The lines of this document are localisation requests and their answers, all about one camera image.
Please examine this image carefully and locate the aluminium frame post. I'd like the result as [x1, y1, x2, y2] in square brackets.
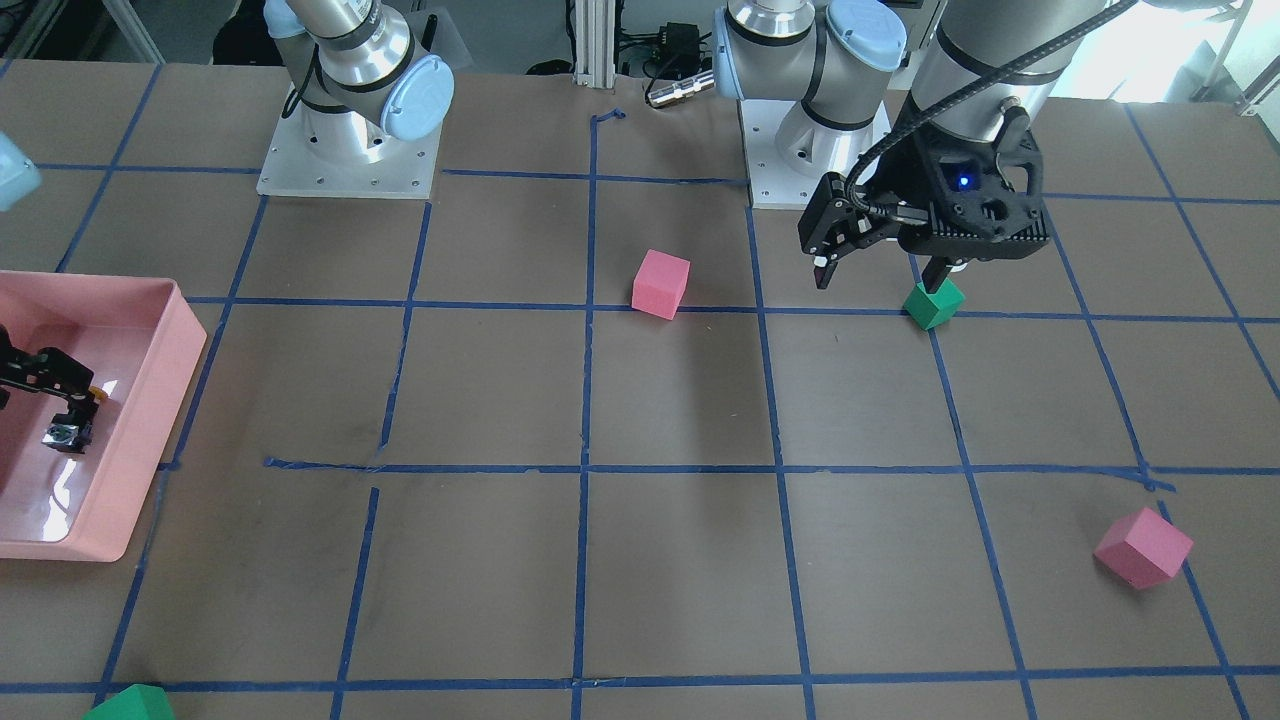
[566, 1, 620, 90]

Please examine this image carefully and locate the yellow push button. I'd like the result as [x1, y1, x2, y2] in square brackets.
[41, 386, 109, 454]

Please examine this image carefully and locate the pink plastic bin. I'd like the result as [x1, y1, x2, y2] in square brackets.
[1, 272, 206, 562]

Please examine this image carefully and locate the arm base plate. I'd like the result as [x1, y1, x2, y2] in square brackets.
[739, 99, 891, 211]
[256, 102, 443, 201]

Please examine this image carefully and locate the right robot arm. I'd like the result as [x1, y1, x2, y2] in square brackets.
[3, 1, 454, 322]

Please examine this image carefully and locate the pink foam cube near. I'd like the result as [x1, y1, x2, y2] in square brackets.
[1093, 507, 1194, 591]

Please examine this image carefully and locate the green foam cube far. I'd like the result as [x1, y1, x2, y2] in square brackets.
[82, 684, 177, 720]

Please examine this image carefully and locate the pink foam cube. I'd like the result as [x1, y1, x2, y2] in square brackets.
[1093, 507, 1194, 591]
[630, 249, 691, 322]

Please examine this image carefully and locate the green foam cube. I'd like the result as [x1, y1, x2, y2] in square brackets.
[902, 279, 966, 331]
[82, 684, 177, 720]

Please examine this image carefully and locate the pink foam cube centre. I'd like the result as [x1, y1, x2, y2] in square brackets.
[630, 249, 691, 322]

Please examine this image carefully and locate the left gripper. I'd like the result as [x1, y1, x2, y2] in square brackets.
[797, 105, 1051, 295]

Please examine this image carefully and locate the green foam cube centre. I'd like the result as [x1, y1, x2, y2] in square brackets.
[902, 279, 966, 331]

